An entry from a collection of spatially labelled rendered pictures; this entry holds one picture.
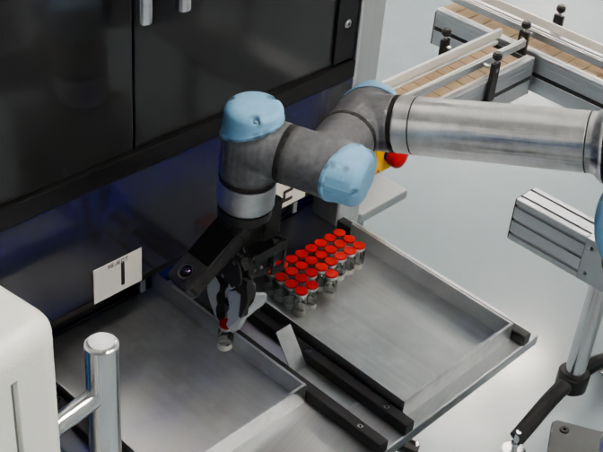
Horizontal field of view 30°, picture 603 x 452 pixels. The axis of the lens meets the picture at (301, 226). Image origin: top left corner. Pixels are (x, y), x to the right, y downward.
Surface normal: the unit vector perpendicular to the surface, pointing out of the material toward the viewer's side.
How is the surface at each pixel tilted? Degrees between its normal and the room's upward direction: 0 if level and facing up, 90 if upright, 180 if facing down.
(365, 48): 90
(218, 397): 0
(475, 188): 0
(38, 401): 90
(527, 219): 90
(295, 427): 0
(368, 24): 90
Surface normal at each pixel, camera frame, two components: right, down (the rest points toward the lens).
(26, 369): 0.80, 0.40
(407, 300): 0.07, -0.81
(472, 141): -0.41, 0.44
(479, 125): -0.36, -0.22
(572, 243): -0.70, 0.37
